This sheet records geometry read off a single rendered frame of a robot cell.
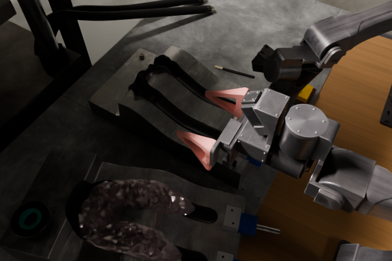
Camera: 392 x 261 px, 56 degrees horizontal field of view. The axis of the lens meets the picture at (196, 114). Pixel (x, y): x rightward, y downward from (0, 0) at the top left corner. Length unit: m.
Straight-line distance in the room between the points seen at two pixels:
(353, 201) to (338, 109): 0.67
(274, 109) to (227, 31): 0.90
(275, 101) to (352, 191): 0.16
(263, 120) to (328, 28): 0.35
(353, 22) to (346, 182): 0.38
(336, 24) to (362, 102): 0.49
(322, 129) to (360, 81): 0.82
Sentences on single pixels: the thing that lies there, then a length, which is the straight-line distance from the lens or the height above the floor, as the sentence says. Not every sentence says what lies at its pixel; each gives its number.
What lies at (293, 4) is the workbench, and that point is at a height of 0.80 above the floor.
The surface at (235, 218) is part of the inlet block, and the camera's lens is 0.88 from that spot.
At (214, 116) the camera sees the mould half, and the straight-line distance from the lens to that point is 1.02.
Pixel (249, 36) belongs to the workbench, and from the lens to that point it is 1.38.
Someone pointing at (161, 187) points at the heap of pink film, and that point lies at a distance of 0.89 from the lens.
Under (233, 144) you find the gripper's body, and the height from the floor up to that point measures 1.23.
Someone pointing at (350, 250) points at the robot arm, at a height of 0.95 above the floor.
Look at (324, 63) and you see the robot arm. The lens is 0.81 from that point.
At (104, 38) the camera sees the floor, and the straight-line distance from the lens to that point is 2.64.
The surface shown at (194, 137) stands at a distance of 0.58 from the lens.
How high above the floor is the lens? 1.70
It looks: 53 degrees down
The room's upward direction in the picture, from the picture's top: straight up
